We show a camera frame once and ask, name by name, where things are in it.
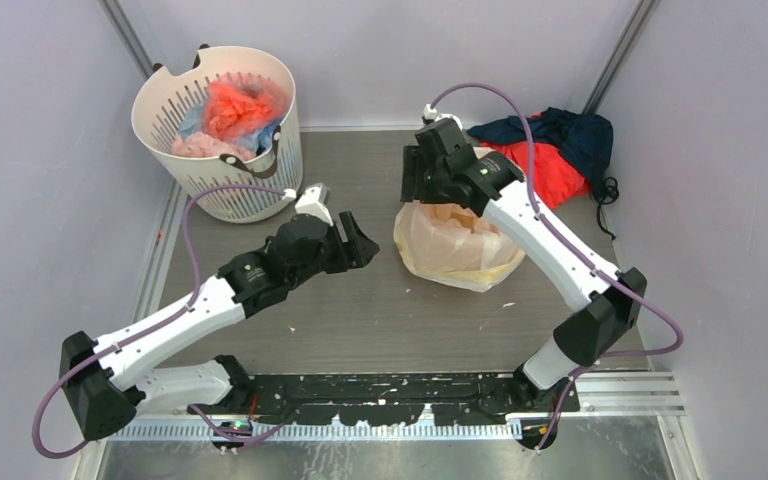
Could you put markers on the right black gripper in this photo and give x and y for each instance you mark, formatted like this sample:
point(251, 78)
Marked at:
point(413, 186)

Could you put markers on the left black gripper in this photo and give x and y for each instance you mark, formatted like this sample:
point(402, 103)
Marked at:
point(356, 251)

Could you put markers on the pale yellow trash bag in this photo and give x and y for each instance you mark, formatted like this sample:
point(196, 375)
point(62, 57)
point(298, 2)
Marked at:
point(435, 249)

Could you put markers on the white slotted laundry basket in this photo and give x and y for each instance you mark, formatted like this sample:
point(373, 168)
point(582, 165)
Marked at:
point(159, 110)

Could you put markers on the orange plastic trash bin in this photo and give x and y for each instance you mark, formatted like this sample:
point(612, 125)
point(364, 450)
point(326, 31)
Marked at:
point(467, 219)

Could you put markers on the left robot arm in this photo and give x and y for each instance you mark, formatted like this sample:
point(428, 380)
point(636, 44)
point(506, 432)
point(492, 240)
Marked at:
point(119, 376)

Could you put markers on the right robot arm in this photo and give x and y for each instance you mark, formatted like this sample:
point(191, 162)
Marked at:
point(605, 301)

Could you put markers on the red plastic trash bag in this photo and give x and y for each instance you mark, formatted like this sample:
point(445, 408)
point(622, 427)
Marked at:
point(239, 104)

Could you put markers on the pink plastic trash bag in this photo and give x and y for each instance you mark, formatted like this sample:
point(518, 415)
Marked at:
point(201, 145)

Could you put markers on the blue plastic trash bag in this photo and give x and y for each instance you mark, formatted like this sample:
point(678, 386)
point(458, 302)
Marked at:
point(257, 141)

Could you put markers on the red cloth garment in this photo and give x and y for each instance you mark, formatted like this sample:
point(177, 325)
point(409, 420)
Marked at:
point(555, 179)

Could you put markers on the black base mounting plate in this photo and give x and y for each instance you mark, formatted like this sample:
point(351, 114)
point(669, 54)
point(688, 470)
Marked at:
point(453, 399)

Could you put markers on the navy blue cloth garment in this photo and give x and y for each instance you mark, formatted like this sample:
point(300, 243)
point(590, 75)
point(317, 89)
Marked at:
point(588, 147)

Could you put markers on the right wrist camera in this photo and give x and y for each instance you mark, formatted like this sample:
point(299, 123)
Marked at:
point(430, 115)

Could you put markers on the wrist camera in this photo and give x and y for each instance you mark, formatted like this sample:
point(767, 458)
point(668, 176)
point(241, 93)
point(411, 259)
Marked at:
point(430, 115)
point(313, 201)

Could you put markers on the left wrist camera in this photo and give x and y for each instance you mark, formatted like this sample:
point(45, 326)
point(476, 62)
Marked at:
point(313, 201)

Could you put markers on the aluminium rail frame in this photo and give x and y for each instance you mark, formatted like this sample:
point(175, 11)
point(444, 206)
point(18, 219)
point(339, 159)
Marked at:
point(600, 395)

